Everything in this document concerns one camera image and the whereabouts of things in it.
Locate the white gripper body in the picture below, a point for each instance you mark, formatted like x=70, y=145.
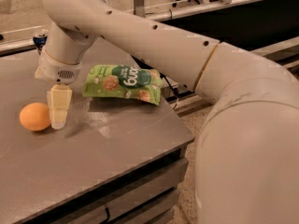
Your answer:
x=57, y=71

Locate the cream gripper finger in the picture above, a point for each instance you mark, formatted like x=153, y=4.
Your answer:
x=58, y=99

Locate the orange fruit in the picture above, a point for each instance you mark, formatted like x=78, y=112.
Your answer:
x=35, y=117

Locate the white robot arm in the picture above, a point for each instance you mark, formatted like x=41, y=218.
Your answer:
x=247, y=153

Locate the blue Pepsi soda can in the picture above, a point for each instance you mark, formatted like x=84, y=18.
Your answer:
x=40, y=39

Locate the green snack chip bag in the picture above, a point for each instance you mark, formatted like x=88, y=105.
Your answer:
x=123, y=81

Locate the grey drawer cabinet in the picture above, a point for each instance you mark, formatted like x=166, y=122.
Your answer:
x=144, y=196

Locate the metal railing post middle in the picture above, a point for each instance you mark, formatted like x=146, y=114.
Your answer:
x=139, y=8

